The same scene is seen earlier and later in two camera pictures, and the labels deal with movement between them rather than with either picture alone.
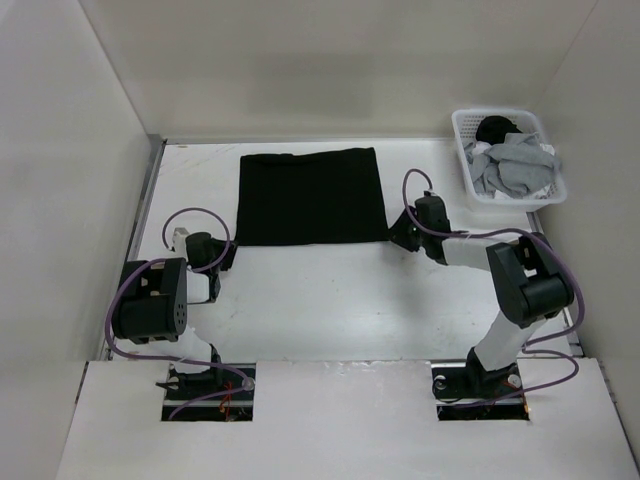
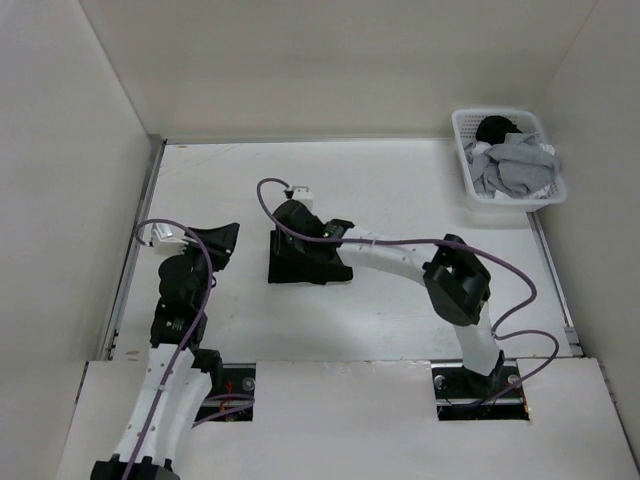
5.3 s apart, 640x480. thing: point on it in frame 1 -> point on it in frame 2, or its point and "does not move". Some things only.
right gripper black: [397, 233] -> [282, 244]
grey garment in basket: [519, 166] does not move
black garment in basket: [493, 129] does not move
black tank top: [310, 197] -> [316, 267]
